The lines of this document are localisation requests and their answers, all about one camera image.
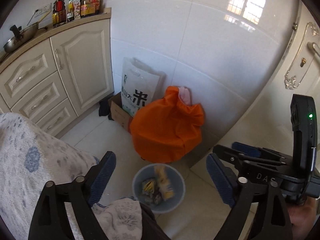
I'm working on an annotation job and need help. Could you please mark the right hand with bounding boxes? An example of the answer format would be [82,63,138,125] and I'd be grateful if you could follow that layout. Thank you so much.
[287,197,317,239]

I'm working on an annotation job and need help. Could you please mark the orange cloth bag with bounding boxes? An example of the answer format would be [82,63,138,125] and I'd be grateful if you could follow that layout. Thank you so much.
[130,86,205,164]

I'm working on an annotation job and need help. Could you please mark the cluster of condiment bottles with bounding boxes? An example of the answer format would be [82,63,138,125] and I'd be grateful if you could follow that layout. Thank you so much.
[67,0,100,22]

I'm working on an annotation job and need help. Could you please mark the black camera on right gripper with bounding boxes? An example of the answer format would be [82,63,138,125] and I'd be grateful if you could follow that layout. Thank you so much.
[290,94,317,173]

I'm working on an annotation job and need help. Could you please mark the dark trouser leg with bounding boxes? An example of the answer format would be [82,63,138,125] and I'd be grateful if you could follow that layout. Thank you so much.
[140,203,170,240]

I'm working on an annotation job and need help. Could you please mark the round table floral tablecloth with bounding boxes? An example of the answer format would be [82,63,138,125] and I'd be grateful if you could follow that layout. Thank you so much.
[1,113,143,239]

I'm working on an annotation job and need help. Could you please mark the door handle with plate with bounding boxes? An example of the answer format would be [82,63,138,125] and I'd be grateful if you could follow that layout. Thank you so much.
[284,22,319,90]

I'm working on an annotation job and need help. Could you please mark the lower cream kitchen cabinets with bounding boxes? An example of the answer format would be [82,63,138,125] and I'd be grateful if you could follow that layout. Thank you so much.
[1,14,114,136]

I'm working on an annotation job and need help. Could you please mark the cardboard box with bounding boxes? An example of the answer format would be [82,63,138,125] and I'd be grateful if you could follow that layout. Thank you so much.
[108,93,133,132]

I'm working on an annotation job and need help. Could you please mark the dark soy sauce bottle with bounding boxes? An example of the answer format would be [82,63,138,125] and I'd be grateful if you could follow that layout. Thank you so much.
[52,0,67,28]

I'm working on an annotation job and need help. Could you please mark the wall power socket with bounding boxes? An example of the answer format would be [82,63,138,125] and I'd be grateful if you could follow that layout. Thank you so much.
[34,3,52,17]

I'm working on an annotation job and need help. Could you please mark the blue trash bin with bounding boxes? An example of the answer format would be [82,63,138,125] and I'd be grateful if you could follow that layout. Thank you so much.
[132,164,185,214]

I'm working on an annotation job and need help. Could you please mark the steel wok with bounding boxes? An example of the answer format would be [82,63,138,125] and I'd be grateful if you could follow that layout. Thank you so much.
[3,22,48,54]

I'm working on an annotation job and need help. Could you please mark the white rice sack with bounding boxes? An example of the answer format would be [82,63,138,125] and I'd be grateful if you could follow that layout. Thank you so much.
[121,57,166,117]

